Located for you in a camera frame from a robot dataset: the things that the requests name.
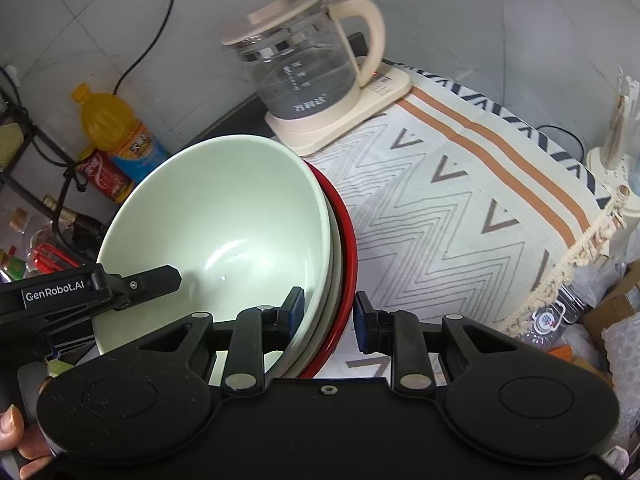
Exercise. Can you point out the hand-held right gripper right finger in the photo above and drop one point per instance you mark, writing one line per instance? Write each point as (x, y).
(361, 320)

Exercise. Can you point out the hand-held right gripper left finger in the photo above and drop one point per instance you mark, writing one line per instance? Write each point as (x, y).
(297, 310)

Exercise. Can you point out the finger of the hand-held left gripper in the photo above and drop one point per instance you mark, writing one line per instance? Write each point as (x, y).
(150, 280)

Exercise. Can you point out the red plate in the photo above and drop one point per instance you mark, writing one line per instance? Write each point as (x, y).
(351, 260)

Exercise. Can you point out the pale green bowl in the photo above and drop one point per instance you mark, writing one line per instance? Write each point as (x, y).
(215, 220)

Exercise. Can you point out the person's left hand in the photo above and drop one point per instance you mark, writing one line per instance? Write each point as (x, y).
(12, 435)

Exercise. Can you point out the red snack packet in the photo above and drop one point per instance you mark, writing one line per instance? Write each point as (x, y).
(50, 257)

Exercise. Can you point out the dark glass bottle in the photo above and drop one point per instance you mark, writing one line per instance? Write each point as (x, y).
(82, 225)

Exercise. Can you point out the red soda can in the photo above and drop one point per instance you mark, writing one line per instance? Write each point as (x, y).
(105, 177)

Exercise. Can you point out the patterned table cloth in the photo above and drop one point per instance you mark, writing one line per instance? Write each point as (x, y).
(450, 210)

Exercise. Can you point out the orange juice bottle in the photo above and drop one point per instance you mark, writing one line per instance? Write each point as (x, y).
(110, 125)

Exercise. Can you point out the black metal rack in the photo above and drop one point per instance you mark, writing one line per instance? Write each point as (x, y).
(50, 146)

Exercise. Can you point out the pale yellow packet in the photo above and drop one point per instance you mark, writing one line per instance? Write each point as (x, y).
(10, 145)

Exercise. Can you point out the cream kettle base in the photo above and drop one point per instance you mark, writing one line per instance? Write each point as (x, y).
(320, 135)

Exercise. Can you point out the clear plastic water bottle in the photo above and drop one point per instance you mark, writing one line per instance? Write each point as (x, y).
(550, 317)

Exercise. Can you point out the cardboard box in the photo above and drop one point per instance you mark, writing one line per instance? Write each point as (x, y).
(615, 305)

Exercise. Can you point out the bubble wrap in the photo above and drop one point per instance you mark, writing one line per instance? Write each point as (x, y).
(622, 355)

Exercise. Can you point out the cream white appliance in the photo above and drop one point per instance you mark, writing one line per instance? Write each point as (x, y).
(612, 160)

